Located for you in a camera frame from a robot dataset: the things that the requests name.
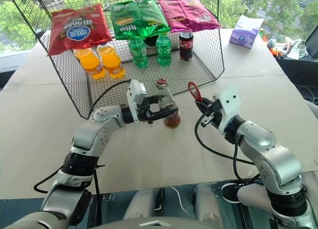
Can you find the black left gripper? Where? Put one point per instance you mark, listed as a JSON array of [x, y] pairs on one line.
[[145, 113]]

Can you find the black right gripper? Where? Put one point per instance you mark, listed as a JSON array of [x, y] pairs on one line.
[[213, 112]]

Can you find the clear glass bottle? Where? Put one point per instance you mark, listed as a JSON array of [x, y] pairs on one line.
[[166, 96]]

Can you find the red bottle opener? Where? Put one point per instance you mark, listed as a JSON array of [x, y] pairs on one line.
[[193, 90]]

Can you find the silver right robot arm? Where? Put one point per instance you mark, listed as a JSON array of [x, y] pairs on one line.
[[273, 162]]

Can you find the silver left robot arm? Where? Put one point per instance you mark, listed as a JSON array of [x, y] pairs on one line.
[[87, 137]]

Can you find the red metal bottle cap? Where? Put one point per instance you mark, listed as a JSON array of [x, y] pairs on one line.
[[161, 82]]

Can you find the green soda plastic bottle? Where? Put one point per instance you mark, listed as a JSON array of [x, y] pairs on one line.
[[164, 52], [139, 55]]

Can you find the dark cola plastic bottle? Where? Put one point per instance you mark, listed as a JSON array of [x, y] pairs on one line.
[[186, 47]]

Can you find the orange soda plastic bottle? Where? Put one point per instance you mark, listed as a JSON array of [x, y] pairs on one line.
[[90, 63], [111, 62]]

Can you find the purple white tissue box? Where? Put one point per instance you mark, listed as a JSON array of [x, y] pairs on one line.
[[242, 37]]

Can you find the black sneaker white sole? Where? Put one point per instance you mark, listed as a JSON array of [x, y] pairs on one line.
[[229, 191]]

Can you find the purple chip bag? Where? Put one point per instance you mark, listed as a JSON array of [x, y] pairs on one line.
[[188, 15]]

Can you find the green chip bag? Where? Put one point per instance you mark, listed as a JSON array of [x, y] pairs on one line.
[[134, 18]]

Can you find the white rounded robot leg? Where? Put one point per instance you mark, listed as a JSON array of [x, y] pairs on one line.
[[207, 204], [139, 204]]

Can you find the colourful toy clutter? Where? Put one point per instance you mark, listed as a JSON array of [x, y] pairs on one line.
[[283, 47]]

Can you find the black side desk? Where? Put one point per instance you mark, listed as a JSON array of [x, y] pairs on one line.
[[298, 72]]

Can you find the red chip bag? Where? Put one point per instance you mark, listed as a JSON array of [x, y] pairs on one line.
[[79, 30]]

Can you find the grey robot torso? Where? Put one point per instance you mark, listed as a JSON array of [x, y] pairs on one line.
[[159, 224]]

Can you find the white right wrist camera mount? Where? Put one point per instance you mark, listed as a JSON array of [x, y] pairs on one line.
[[229, 99]]

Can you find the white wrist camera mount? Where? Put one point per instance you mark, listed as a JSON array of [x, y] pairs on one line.
[[135, 92], [229, 99]]

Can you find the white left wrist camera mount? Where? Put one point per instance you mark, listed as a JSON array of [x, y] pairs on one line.
[[135, 92]]

